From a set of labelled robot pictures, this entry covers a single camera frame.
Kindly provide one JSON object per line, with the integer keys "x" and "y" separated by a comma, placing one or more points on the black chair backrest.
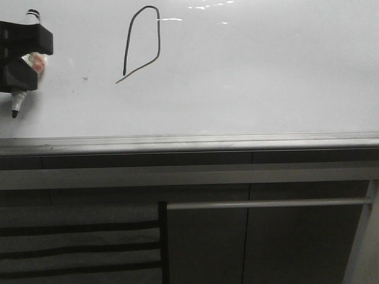
{"x": 84, "y": 244}

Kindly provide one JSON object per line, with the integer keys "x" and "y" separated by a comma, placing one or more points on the white whiteboard with aluminium frame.
{"x": 134, "y": 76}

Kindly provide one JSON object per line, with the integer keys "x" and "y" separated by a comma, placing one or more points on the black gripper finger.
{"x": 18, "y": 75}
{"x": 18, "y": 40}

